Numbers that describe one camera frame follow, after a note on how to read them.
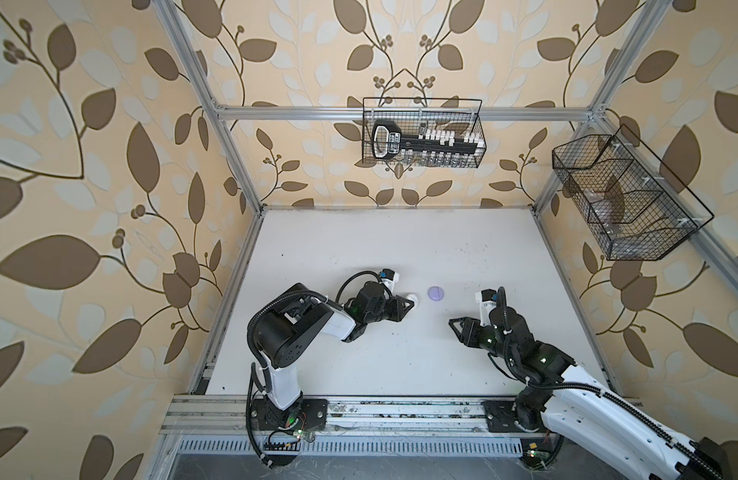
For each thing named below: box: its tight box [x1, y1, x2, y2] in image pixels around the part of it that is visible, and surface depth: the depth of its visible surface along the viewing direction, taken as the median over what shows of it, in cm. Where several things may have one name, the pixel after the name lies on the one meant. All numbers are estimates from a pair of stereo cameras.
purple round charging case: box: [427, 286, 445, 301], surface depth 98 cm
